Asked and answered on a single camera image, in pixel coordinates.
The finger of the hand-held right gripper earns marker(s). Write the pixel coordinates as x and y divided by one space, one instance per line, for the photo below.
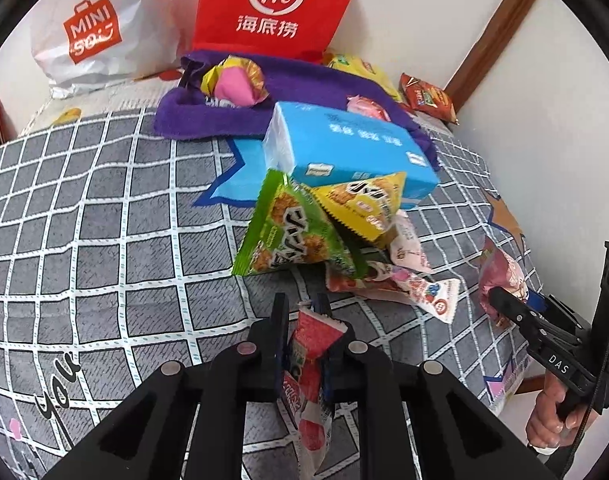
519 317
554 315

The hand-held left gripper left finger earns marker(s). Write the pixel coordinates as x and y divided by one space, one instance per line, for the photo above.
269 355

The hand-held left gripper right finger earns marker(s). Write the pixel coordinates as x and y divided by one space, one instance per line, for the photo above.
342 360

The pink panda snack packet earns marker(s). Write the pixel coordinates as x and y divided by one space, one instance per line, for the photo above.
501 275

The white red cartoon snack packet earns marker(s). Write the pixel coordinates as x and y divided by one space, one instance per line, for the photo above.
409 290

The green snack packet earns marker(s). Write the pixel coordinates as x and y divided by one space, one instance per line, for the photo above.
289 230

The purple cloth bag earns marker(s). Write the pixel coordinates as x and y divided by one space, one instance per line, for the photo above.
194 120

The small pink candy packet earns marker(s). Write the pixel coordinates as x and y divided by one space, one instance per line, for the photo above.
367 107

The yellow pink snack packet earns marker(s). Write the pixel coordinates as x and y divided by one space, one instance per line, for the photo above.
234 82

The person's right hand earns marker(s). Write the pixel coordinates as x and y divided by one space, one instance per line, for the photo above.
546 422

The grey checked blanket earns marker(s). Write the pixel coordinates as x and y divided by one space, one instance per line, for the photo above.
109 220

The blue tissue pack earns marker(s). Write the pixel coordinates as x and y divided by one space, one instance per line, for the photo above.
344 150

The orange chips bag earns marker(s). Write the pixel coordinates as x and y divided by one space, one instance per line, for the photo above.
429 97

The yellow chips bag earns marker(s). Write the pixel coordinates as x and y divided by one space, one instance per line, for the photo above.
364 72

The red paper bag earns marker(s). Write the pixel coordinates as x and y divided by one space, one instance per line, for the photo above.
279 10

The white plastic shopping bag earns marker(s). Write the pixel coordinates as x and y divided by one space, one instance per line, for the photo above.
109 20

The brown wooden door frame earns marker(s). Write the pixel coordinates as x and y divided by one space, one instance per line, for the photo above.
494 40

